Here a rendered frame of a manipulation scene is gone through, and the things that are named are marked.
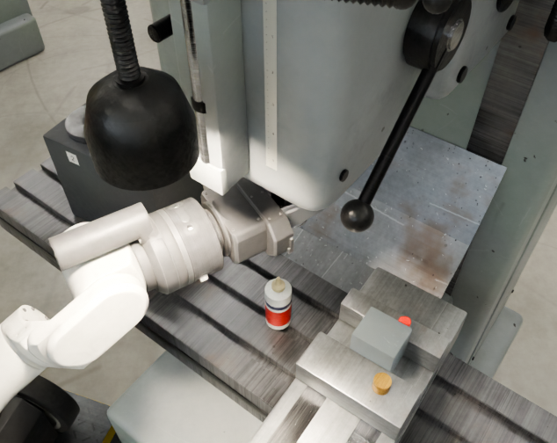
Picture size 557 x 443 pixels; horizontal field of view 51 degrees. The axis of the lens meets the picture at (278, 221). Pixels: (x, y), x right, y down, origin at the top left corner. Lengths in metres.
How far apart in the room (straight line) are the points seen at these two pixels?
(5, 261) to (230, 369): 1.62
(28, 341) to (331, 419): 0.38
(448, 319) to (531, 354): 1.26
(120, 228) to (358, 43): 0.29
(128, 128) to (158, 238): 0.26
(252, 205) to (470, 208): 0.47
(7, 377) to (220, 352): 0.36
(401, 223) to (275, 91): 0.63
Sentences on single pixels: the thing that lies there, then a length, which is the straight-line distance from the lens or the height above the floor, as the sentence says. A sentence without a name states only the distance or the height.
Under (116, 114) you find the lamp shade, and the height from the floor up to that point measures 1.50.
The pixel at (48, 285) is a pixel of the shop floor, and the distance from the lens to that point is 2.26.
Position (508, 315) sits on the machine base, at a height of 0.20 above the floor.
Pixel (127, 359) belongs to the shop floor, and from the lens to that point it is 2.01.
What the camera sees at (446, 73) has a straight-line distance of 0.62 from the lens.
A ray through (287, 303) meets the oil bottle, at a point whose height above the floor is 0.99.
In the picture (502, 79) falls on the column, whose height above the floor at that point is 1.23.
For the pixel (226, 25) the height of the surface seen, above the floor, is 1.50.
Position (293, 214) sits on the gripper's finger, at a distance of 0.66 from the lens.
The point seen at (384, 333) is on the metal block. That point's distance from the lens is 0.76.
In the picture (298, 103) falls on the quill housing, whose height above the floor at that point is 1.44.
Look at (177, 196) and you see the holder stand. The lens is 0.95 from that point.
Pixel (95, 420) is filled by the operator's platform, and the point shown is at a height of 0.40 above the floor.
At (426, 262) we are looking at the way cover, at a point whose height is 0.92.
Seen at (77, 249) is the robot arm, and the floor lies 1.28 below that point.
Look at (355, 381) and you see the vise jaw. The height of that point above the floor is 1.04.
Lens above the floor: 1.71
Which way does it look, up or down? 48 degrees down
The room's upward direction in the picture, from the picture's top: straight up
